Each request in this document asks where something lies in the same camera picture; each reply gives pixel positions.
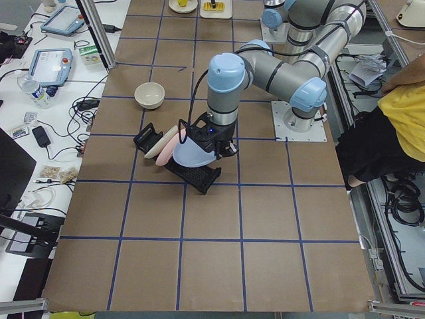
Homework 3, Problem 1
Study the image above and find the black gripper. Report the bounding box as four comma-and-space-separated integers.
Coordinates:
186, 112, 238, 160

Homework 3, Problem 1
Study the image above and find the striped bread loaf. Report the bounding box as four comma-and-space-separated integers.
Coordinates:
203, 1, 225, 12

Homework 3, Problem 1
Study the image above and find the light blue plate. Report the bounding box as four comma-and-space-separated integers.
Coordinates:
173, 138, 216, 167

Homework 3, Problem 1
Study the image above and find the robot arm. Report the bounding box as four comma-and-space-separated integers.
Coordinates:
173, 1, 366, 167

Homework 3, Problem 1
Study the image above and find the cream plate under lemon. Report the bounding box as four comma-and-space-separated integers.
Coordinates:
168, 0, 198, 14

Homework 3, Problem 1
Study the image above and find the pink plate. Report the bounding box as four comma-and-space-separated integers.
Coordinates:
155, 129, 186, 166

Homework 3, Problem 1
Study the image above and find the cream plate in rack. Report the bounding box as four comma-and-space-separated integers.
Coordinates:
144, 125, 178, 159

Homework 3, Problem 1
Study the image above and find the cream rectangular tray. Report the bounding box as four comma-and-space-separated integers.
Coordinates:
200, 0, 232, 19

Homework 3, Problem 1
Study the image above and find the yellow lemon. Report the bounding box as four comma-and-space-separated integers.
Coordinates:
177, 0, 188, 7

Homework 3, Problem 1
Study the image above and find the black dish rack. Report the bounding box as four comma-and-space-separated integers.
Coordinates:
133, 123, 222, 195

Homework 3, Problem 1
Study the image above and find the cream bowl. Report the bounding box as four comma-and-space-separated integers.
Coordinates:
134, 82, 165, 110

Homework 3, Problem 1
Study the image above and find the black power adapter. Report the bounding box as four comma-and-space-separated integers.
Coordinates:
102, 24, 121, 33

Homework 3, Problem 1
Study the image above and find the green white box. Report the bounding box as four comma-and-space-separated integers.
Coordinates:
78, 45, 102, 66

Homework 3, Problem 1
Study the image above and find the teach pendant far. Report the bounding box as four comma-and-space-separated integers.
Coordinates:
41, 5, 84, 36

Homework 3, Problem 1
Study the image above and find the teach pendant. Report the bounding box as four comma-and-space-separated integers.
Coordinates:
41, 5, 84, 36
29, 49, 73, 87

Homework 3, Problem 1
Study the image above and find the person in yellow shirt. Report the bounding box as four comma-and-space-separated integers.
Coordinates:
335, 55, 424, 190

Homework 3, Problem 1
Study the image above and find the teach pendant near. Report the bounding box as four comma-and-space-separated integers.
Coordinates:
29, 49, 73, 87

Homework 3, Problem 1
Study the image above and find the black phone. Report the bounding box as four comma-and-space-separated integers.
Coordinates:
32, 126, 51, 148

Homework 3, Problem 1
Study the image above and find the plastic water bottle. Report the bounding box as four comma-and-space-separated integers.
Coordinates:
17, 73, 51, 109

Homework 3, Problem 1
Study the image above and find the black monitor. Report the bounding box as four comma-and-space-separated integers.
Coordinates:
0, 126, 64, 260

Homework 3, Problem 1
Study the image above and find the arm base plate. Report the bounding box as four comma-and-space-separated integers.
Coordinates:
260, 21, 290, 44
271, 101, 327, 142

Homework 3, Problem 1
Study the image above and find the aluminium frame post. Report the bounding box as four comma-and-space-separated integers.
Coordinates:
75, 0, 116, 70

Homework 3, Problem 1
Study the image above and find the black cable bundle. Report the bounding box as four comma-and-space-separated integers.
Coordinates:
66, 76, 110, 160

